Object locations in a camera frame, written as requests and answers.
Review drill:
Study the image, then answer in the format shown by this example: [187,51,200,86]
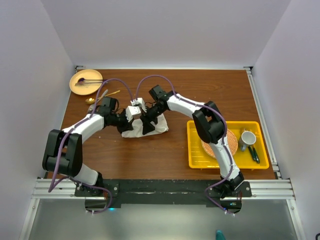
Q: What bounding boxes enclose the grey ceramic mug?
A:
[238,130,257,152]

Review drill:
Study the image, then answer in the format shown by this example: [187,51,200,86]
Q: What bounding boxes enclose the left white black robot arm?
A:
[42,97,140,196]

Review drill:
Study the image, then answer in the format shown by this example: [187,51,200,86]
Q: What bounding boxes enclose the teal cloth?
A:
[215,230,226,240]

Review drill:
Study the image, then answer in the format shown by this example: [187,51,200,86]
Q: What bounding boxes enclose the aluminium rail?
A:
[31,178,296,200]
[244,67,282,180]

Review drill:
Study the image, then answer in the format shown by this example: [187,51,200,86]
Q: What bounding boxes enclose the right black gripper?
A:
[140,103,166,135]

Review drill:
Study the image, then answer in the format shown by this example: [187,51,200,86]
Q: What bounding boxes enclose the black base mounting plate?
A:
[74,179,252,213]

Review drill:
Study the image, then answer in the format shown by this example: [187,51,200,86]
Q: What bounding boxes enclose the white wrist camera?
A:
[130,97,147,112]
[125,105,141,122]

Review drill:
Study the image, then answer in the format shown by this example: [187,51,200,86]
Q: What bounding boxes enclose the aluminium right side rail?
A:
[244,67,282,180]

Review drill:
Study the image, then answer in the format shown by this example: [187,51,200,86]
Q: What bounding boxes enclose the aluminium front rail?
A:
[31,178,296,200]

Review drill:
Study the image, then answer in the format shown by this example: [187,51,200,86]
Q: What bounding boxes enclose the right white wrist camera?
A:
[130,97,147,112]

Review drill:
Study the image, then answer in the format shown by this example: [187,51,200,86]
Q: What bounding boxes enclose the silver fork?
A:
[87,89,109,113]

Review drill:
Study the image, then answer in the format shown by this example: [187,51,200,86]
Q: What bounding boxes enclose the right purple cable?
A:
[136,74,237,217]

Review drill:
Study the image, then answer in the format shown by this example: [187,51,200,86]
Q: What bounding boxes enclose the white cloth napkin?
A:
[121,114,169,138]

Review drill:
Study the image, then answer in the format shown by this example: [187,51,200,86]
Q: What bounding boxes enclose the green handled snips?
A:
[248,146,260,164]

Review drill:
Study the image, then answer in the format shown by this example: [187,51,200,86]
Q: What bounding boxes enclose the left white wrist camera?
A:
[125,105,141,122]

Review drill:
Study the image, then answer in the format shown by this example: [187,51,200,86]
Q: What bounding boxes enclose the purple spoon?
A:
[74,77,103,86]

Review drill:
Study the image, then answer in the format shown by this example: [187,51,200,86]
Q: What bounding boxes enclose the gold spoon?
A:
[85,90,120,105]

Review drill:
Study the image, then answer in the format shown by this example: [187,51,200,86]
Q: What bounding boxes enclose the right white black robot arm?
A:
[140,85,244,197]

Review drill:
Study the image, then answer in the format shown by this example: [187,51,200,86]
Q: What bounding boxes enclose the woven wicker basket plate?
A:
[201,128,238,159]

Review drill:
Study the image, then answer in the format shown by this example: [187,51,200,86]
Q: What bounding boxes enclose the purple cable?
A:
[136,74,237,217]
[47,78,135,215]

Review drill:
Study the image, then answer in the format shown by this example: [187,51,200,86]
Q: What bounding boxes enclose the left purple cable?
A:
[47,78,135,215]

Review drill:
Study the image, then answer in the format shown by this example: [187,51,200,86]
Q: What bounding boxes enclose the beige round plate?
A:
[69,69,103,96]

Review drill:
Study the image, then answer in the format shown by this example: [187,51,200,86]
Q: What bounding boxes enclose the yellow plastic tray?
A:
[187,120,270,170]

